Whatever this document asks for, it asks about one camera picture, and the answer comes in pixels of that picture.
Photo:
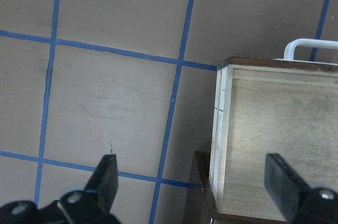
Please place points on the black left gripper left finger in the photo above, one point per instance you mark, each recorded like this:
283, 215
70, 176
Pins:
93, 203

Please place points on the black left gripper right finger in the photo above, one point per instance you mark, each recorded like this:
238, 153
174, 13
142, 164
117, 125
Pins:
297, 200

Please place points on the light wooden drawer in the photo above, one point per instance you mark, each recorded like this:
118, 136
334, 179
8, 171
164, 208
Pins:
271, 106

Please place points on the dark brown wooden cabinet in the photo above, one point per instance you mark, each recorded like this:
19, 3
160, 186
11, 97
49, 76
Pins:
200, 203

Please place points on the white drawer handle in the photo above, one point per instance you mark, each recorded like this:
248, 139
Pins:
289, 51

